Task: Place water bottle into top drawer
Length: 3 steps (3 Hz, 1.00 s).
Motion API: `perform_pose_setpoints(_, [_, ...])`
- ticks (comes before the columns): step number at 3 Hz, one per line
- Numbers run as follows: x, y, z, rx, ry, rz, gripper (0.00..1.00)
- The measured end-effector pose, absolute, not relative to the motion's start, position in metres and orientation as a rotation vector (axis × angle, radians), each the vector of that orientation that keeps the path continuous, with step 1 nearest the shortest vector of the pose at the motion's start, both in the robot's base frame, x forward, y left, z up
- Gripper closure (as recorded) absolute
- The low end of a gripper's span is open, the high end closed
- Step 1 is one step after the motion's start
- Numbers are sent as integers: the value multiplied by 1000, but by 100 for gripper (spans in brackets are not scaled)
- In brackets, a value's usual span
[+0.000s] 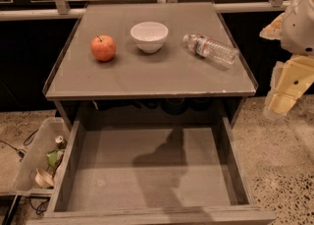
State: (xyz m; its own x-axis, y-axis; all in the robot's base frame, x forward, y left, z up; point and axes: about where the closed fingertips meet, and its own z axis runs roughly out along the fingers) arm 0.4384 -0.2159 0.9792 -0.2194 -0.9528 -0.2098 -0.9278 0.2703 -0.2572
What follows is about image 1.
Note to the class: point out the clear plastic water bottle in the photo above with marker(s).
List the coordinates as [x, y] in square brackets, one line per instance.
[207, 47]

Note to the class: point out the grey cabinet with top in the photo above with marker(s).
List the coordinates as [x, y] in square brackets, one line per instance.
[172, 71]

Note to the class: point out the white ceramic bowl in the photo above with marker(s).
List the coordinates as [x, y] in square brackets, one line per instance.
[149, 37]

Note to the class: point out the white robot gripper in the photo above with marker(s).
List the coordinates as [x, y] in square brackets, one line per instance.
[299, 28]

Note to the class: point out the red orange apple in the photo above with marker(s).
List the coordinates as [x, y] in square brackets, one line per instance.
[103, 48]

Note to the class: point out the open grey top drawer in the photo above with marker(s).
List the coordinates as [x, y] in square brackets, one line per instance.
[172, 174]

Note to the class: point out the metal soda can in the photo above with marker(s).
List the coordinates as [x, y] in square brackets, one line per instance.
[61, 143]

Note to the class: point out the small white cup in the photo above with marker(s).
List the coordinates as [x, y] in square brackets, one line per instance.
[43, 179]

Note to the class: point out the clear plastic side bin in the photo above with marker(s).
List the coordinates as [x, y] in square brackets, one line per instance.
[36, 158]

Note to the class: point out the green chip bag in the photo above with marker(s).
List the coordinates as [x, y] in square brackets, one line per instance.
[54, 158]

